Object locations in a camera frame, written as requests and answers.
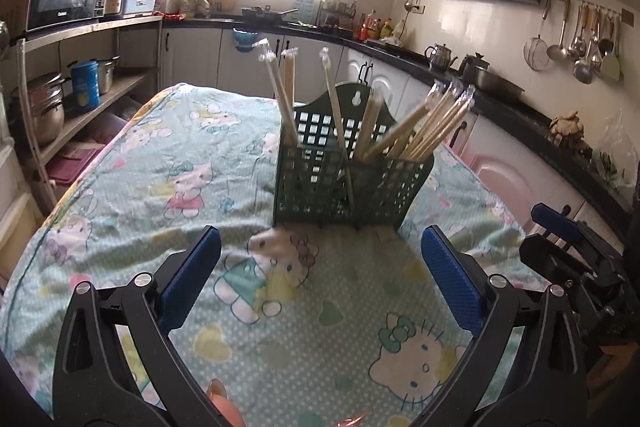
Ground chopsticks pair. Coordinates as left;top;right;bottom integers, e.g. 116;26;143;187
319;46;355;212

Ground Hello Kitty table cloth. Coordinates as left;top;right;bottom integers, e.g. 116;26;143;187
1;86;544;426

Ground large steel pot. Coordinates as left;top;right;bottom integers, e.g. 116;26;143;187
474;68;524;103

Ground steel ladle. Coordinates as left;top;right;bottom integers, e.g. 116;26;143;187
547;0;572;62

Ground black kettle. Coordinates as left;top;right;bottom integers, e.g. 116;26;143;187
458;52;489;83

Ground green plastic utensil basket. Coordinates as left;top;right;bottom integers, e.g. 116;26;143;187
272;82;434;229

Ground steel kettle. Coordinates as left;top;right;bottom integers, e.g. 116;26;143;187
423;44;457;72

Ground steel stock pot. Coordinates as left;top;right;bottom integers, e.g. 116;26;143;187
9;72;65;146

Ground wrapped chopsticks in basket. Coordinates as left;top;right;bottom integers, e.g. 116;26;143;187
281;48;298;105
254;38;298;146
354;90;384;161

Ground blue canister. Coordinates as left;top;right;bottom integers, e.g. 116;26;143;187
68;60;100;114

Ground blue plastic box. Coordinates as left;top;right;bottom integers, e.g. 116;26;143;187
122;0;156;17

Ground black frying pan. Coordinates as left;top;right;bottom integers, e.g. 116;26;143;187
241;6;299;25

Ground wire strainer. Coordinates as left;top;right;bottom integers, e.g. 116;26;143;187
523;0;551;72

